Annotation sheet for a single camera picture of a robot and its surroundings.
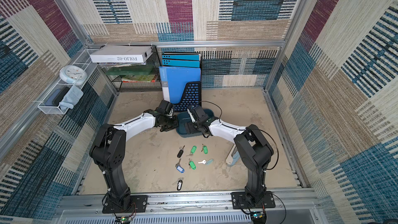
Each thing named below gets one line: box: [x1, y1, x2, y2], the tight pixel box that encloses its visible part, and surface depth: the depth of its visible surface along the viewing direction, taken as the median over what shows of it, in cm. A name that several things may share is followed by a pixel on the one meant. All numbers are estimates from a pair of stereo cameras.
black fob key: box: [176, 145, 186, 159], surface depth 91 cm
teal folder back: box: [161, 52, 202, 61], surface depth 101 cm
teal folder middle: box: [161, 59, 201, 68], surface depth 98 cm
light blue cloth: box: [59, 85, 84, 111], surface depth 70 cm
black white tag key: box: [172, 177, 184, 191], surface depth 81 cm
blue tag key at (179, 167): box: [175, 158, 186, 174], surface depth 86 cm
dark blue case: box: [45, 86, 70, 107], surface depth 67 cm
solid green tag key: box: [188, 158, 197, 171], surface depth 87 cm
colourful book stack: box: [121, 74, 158, 83], surface depth 101 cm
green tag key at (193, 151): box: [185, 145, 197, 157], surface depth 93 cm
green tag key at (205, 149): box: [201, 143, 208, 154], surface depth 93 cm
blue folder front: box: [158, 66, 202, 105], surface depth 95 cm
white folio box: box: [89, 45, 154, 63], surface depth 81 cm
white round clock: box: [59, 64, 88, 86], surface depth 76 cm
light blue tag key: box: [197, 158, 215, 166], surface depth 87 cm
